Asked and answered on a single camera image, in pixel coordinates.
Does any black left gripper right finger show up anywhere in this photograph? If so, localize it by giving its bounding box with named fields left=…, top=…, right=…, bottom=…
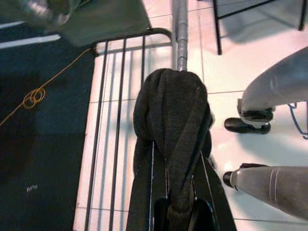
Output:
left=190, top=199, right=220, bottom=231

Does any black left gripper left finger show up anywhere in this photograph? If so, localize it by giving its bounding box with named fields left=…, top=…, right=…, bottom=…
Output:
left=153, top=196, right=170, bottom=231

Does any dark printed garment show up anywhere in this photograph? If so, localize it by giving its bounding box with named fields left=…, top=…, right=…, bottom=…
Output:
left=126, top=68, right=238, bottom=231

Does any silver left robot leg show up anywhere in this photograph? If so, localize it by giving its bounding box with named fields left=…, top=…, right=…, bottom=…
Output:
left=222, top=163, right=308, bottom=214

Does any dark blue floor mat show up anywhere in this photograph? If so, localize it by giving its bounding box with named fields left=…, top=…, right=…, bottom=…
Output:
left=0, top=20, right=97, bottom=231

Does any grey metal pole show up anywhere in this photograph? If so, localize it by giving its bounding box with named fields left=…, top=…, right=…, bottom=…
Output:
left=171, top=0, right=189, bottom=72

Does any black metal drying rack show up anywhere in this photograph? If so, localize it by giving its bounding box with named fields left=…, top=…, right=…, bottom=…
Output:
left=84, top=27, right=174, bottom=231

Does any grey green fabric bundle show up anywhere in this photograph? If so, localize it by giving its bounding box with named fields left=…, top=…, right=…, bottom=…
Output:
left=44, top=0, right=153, bottom=47

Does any blue cable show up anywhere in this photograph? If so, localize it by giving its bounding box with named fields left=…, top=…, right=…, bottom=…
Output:
left=287, top=102, right=308, bottom=140

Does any yellow cord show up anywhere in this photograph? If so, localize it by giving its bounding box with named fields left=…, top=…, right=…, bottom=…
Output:
left=0, top=47, right=97, bottom=128

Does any black metal frame stand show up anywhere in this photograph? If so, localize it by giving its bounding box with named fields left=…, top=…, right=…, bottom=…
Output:
left=213, top=0, right=308, bottom=55

